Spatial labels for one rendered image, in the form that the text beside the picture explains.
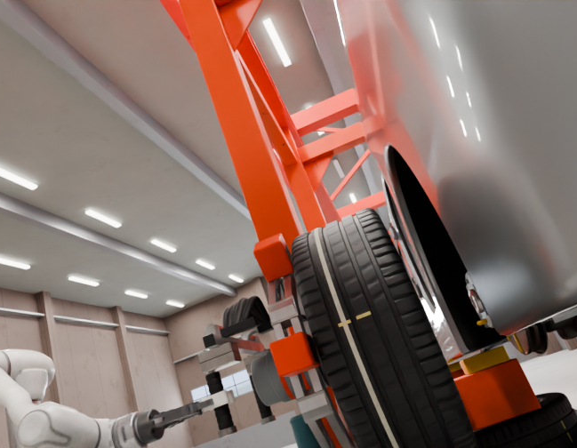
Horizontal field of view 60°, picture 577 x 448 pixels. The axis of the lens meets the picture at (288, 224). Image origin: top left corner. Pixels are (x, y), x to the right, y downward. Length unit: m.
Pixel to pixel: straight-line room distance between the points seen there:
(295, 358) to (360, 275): 0.22
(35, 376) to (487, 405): 1.44
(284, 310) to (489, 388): 0.87
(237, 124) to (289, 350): 1.31
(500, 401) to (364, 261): 0.85
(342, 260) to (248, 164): 1.03
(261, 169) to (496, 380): 1.14
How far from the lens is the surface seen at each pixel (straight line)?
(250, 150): 2.07
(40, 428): 1.23
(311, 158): 4.18
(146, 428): 1.32
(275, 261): 1.22
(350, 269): 1.08
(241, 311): 1.24
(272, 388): 1.35
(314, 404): 1.11
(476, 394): 1.78
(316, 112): 4.99
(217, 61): 2.35
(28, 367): 1.85
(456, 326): 1.76
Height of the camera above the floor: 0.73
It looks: 21 degrees up
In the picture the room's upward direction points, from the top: 20 degrees counter-clockwise
